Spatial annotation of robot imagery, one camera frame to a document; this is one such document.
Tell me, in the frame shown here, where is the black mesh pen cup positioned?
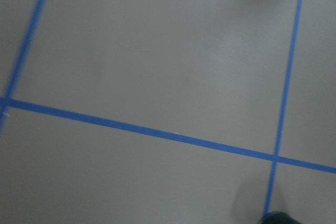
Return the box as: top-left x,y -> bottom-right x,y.
258,211 -> 300,224

